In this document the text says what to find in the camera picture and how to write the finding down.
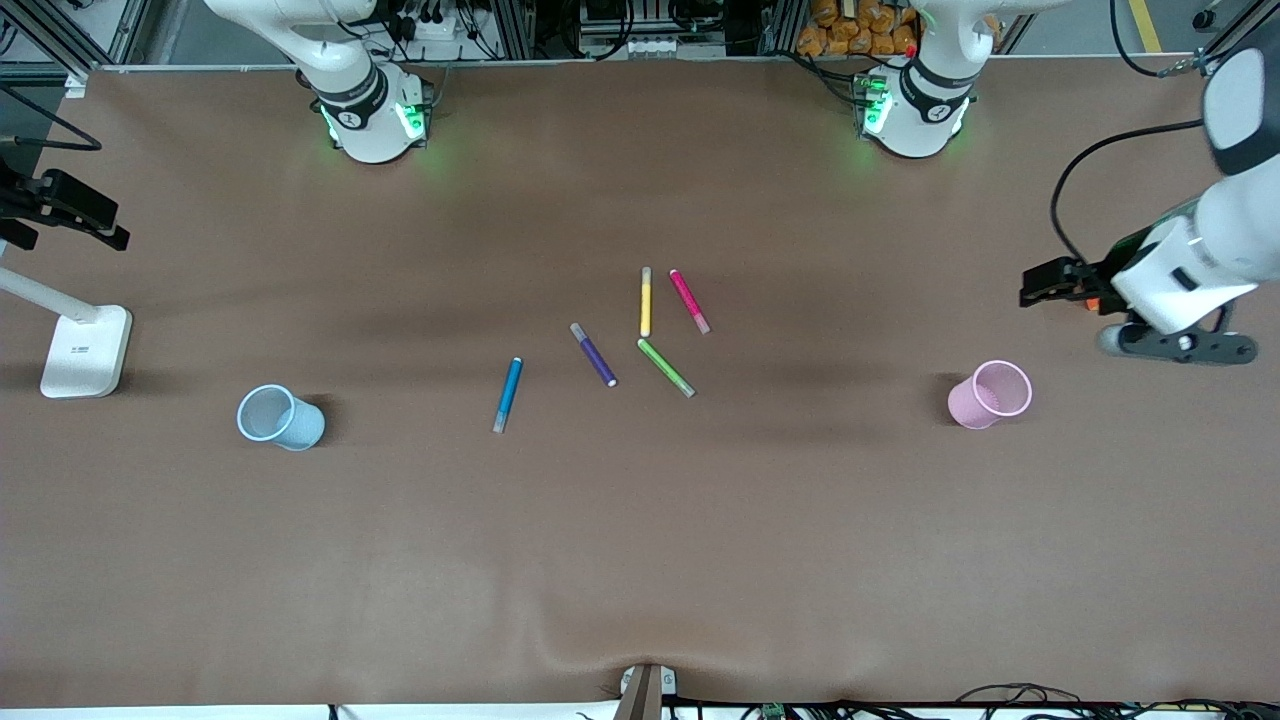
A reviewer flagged pink marker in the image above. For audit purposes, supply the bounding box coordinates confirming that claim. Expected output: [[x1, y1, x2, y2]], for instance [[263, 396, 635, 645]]
[[668, 268, 712, 336]]

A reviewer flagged blue marker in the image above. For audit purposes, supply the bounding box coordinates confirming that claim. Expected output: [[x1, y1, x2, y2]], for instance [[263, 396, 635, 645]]
[[492, 356, 525, 435]]

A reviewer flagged pink cup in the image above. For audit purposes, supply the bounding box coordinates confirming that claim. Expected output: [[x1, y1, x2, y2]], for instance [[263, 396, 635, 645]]
[[947, 359, 1033, 431]]

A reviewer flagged white lamp stand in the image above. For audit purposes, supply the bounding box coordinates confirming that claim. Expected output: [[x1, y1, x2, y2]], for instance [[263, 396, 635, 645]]
[[0, 265, 134, 400]]

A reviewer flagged light blue cup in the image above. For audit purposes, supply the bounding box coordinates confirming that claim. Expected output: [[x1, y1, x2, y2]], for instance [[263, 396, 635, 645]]
[[236, 383, 327, 453]]

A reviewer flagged bag of orange items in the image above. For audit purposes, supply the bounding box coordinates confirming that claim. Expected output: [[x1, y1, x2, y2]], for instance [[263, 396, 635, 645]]
[[797, 0, 921, 58]]

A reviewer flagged green marker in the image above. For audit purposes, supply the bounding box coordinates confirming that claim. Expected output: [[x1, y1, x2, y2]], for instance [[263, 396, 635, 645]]
[[636, 337, 697, 400]]

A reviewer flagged white power strip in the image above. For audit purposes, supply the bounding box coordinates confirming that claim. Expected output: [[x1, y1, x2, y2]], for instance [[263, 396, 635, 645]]
[[398, 10, 471, 43]]

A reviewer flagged purple marker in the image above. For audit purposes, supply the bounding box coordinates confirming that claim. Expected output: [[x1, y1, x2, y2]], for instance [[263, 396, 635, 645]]
[[569, 321, 619, 389]]

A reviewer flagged brown table mat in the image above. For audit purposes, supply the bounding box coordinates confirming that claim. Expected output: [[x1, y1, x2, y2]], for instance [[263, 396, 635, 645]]
[[0, 55, 1280, 711]]

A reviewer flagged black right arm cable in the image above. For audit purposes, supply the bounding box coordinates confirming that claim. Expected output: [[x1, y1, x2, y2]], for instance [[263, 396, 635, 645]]
[[0, 86, 103, 153]]

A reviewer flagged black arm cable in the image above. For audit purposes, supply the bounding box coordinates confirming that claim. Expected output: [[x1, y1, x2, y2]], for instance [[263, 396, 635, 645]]
[[1049, 120, 1206, 267], [0, 86, 103, 153]]

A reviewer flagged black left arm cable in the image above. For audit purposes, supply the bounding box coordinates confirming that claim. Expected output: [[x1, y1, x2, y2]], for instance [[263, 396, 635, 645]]
[[1049, 120, 1206, 267]]

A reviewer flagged aluminium frame post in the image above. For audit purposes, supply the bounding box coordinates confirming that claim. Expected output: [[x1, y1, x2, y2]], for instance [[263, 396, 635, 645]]
[[1190, 0, 1280, 79], [0, 0, 111, 83]]

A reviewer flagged black floor cable loop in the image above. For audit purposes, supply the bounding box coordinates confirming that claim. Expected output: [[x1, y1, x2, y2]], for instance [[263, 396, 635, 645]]
[[958, 683, 1086, 713]]

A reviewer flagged wooden camera mount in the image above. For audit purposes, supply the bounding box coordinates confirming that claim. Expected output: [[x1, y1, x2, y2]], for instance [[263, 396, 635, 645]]
[[612, 662, 679, 720]]

